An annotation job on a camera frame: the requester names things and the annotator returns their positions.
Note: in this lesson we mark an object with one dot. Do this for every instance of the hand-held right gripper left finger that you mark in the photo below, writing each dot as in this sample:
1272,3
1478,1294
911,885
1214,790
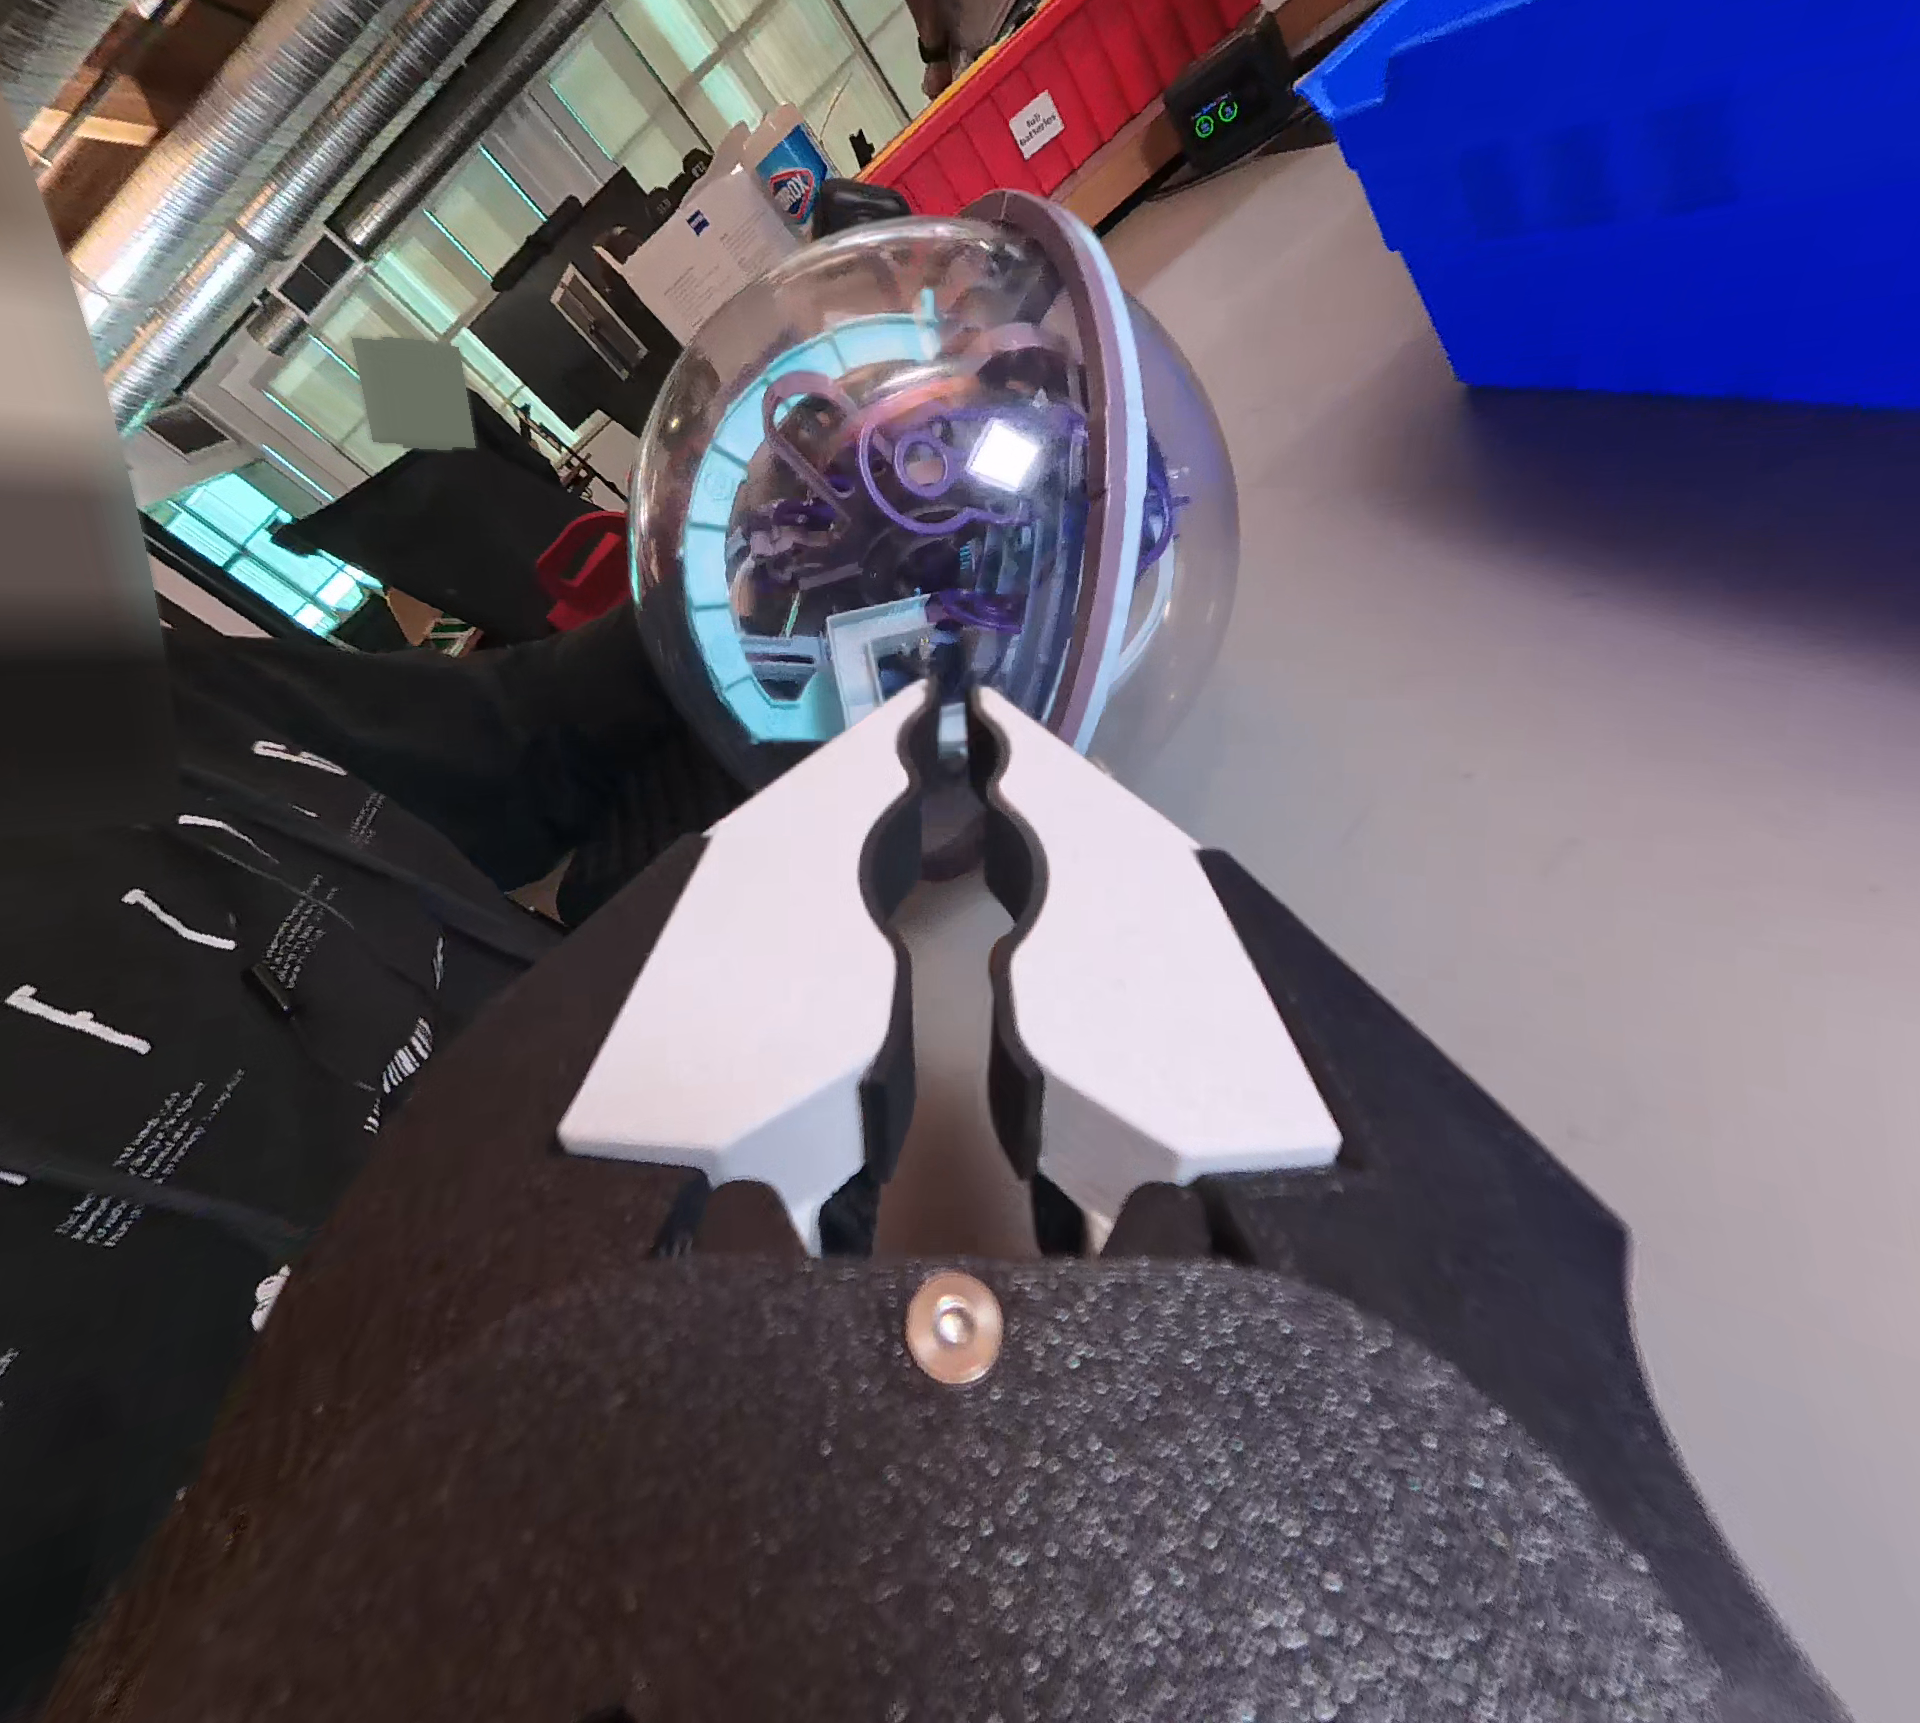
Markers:
751,1004

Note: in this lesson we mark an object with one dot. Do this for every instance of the person's left forearm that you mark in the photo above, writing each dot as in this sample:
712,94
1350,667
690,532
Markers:
452,748

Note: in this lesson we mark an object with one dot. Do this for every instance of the blue plastic tray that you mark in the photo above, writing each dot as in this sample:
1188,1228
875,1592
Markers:
1682,105

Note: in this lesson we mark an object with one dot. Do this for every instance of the red plastic bin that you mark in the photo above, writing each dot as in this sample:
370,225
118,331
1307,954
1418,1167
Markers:
1083,61

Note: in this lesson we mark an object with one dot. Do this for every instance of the small black device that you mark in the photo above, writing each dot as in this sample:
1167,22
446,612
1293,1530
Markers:
1230,119

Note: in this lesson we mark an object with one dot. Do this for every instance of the clear maze ball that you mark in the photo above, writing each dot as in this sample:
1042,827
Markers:
932,494

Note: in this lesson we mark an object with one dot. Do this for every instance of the person's black clothing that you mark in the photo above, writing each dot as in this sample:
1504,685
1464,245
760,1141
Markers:
182,1125

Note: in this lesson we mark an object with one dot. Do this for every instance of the black fabric panel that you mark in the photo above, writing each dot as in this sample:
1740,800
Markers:
452,539

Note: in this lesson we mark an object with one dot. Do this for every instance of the red carry bag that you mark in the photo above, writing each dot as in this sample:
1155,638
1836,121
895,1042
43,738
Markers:
591,569

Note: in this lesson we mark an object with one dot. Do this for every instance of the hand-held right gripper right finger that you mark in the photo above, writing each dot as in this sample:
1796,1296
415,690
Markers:
1171,1004

